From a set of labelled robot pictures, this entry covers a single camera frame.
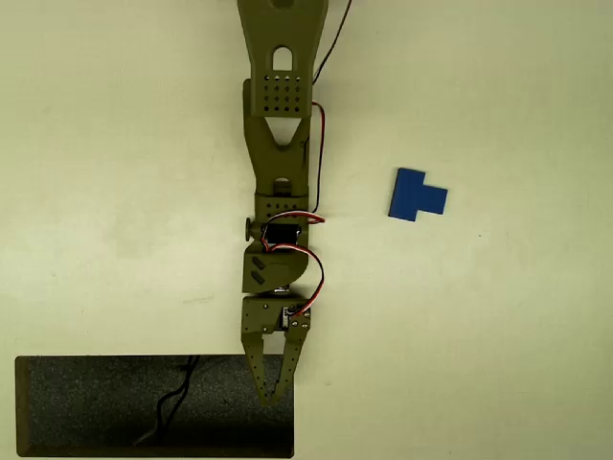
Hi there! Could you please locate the blue T-shaped block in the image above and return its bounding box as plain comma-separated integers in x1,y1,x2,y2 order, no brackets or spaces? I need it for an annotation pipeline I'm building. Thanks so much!
386,167,449,223

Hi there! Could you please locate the white red gripper servo cable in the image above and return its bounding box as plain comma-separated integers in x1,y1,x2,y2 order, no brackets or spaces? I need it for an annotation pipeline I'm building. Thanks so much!
264,243,327,319

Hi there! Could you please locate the thin black cable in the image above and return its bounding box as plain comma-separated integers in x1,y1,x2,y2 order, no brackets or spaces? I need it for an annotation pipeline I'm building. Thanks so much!
156,355,201,445
131,355,202,447

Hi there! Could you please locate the white red wrist servo cable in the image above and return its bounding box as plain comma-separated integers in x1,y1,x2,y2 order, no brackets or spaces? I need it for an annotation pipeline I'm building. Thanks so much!
260,212,327,245

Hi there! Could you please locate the long red black arm cable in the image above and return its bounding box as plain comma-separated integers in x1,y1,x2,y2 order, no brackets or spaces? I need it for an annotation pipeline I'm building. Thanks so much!
310,0,353,215

